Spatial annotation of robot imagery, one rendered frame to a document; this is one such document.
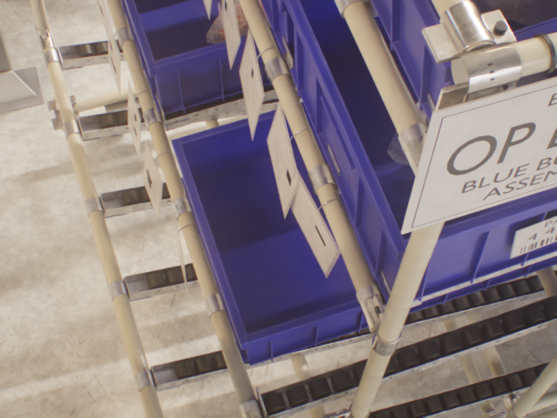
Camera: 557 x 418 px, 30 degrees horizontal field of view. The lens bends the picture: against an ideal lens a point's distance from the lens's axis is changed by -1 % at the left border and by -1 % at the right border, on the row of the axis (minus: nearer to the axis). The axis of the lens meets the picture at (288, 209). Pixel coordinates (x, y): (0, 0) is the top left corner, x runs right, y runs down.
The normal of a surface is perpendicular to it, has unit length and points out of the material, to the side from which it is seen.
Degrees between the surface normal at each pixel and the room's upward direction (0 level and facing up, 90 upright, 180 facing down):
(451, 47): 0
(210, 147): 90
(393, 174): 4
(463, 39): 45
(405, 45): 98
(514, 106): 90
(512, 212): 4
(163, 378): 11
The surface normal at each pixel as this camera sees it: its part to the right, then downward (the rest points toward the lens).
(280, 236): 0.00, -0.45
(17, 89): 0.29, 0.85
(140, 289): 0.22, -0.51
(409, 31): -0.94, 0.32
